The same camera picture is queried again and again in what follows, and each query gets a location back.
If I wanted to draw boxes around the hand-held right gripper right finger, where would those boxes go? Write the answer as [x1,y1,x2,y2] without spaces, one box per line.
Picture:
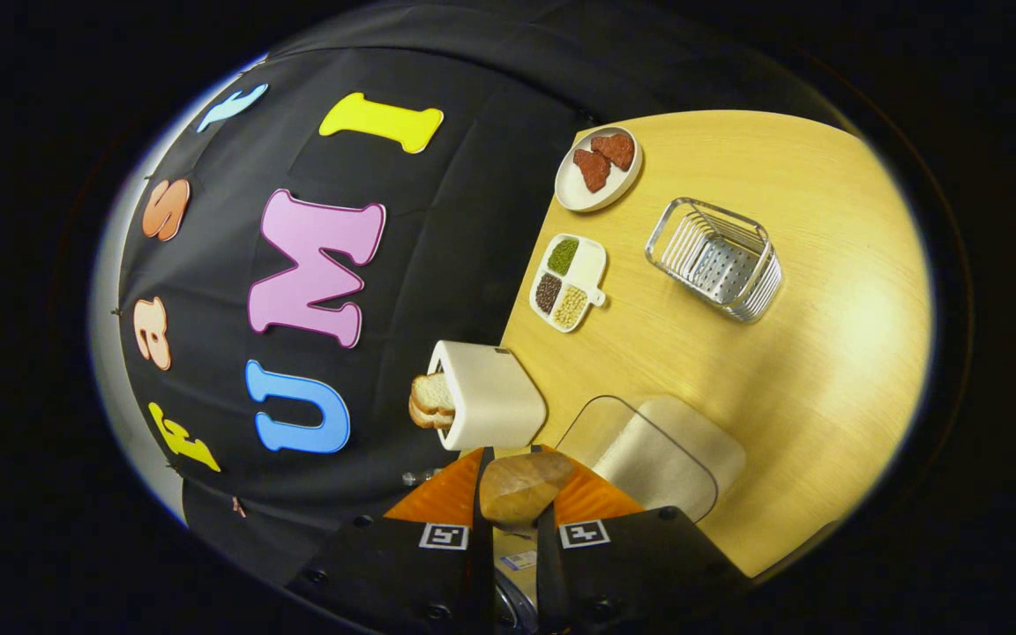
[533,445,754,635]

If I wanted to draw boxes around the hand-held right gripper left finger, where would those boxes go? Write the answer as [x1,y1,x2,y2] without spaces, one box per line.
[286,445,498,635]

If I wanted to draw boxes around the dark rice cooker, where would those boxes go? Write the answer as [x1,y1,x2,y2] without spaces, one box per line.
[495,527,537,634]

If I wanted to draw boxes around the metal wire chopstick holder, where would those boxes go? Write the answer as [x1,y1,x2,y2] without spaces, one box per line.
[646,197,782,324]

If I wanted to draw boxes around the toast bread slice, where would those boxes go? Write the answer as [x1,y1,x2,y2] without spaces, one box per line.
[408,401,456,431]
[411,371,458,414]

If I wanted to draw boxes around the white toaster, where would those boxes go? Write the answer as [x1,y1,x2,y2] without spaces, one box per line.
[427,340,548,452]

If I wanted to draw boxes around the white box with clear lid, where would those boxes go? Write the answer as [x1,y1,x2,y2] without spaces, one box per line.
[557,394,748,523]

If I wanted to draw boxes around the yellow beans heap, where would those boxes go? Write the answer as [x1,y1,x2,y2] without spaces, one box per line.
[554,286,588,329]

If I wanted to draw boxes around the white divided dish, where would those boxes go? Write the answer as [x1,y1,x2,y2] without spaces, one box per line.
[529,233,608,333]

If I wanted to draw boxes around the black backdrop cloth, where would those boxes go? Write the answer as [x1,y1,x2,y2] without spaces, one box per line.
[111,0,835,590]

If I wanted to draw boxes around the white round plate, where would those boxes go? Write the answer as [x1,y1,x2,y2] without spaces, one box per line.
[554,126,645,213]

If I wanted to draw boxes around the red meat piece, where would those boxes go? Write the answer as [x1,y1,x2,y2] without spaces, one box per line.
[591,132,636,172]
[572,149,612,194]

